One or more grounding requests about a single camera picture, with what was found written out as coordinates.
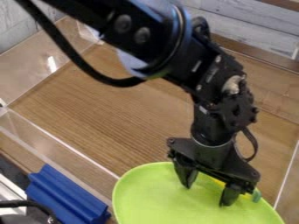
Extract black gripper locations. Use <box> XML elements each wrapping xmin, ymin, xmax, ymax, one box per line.
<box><xmin>166</xmin><ymin>137</ymin><xmax>260</xmax><ymax>207</ymax></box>

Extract yellow banana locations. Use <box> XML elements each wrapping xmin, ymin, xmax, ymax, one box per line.
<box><xmin>250</xmin><ymin>191</ymin><xmax>261</xmax><ymax>203</ymax></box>

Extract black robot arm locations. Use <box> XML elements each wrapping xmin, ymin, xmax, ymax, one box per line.
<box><xmin>42</xmin><ymin>0</ymin><xmax>260</xmax><ymax>207</ymax></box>

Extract green plate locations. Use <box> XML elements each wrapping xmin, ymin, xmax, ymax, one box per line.
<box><xmin>112</xmin><ymin>162</ymin><xmax>285</xmax><ymax>224</ymax></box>

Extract blue plastic block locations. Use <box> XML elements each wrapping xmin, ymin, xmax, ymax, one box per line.
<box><xmin>25</xmin><ymin>164</ymin><xmax>110</xmax><ymax>224</ymax></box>

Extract black cable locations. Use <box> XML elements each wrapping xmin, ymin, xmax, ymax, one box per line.
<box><xmin>0</xmin><ymin>199</ymin><xmax>57</xmax><ymax>224</ymax></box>

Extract clear acrylic corner bracket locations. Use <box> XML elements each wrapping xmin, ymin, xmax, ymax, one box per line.
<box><xmin>77</xmin><ymin>21</ymin><xmax>104</xmax><ymax>46</ymax></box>

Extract clear acrylic wall panels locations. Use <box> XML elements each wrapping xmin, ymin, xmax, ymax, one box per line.
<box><xmin>0</xmin><ymin>32</ymin><xmax>299</xmax><ymax>223</ymax></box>

